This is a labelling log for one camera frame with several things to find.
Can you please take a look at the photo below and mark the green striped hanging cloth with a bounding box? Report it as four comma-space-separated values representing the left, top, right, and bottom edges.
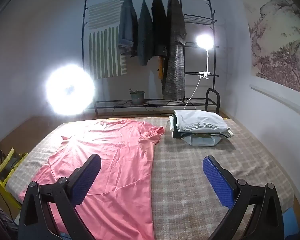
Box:
86, 0, 129, 80

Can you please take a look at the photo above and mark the potted plant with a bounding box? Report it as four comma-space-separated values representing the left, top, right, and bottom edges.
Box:
129, 88, 146, 105

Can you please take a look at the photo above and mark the white lamp cable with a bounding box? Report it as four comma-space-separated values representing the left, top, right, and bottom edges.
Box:
184, 76, 203, 110

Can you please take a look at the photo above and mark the white clip lamp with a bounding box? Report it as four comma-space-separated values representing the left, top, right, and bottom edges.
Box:
195, 34, 214, 79

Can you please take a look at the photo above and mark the black arched metal bar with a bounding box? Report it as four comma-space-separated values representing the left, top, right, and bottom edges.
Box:
205, 88, 221, 113

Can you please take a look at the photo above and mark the long plaid coat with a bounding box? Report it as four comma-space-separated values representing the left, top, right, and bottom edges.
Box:
162, 0, 187, 100

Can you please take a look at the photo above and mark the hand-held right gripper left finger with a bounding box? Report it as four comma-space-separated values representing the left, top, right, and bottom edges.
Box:
18, 154, 102, 240

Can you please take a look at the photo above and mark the denim jacket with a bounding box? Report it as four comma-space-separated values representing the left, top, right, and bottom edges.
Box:
117, 0, 138, 55

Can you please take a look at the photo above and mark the yellow metal frame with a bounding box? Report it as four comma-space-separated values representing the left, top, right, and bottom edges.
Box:
0, 147, 28, 200

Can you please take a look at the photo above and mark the white folded garment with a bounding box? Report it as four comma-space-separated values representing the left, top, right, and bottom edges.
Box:
174, 109, 228, 132

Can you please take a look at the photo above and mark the ring light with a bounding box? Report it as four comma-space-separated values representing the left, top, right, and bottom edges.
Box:
45, 64, 95, 115

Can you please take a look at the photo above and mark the plaid bed blanket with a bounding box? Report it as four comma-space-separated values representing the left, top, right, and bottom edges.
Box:
5, 117, 295, 240

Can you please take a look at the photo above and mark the landscape wall poster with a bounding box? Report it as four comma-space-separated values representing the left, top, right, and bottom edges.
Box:
242, 0, 300, 92

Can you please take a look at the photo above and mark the light blue folded garment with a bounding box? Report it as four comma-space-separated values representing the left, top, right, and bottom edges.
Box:
187, 134, 222, 147

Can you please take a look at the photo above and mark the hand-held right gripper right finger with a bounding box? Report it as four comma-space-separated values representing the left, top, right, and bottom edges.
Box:
202, 155, 284, 240

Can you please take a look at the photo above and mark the yellow scarf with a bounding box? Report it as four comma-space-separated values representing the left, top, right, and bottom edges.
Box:
157, 56, 165, 80

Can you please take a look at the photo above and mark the pink shirt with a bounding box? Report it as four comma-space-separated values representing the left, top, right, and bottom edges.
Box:
19, 119, 165, 240

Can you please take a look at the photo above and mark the black metal clothes rack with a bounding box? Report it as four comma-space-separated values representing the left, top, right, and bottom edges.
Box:
80, 0, 220, 117

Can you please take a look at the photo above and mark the dark green folded garment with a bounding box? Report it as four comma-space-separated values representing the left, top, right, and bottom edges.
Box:
172, 127, 232, 139

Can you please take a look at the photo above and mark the dark grey blazer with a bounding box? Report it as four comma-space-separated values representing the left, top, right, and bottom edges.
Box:
137, 0, 154, 66

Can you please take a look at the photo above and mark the black coat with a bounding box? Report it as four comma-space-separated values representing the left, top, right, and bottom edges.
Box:
151, 0, 169, 57

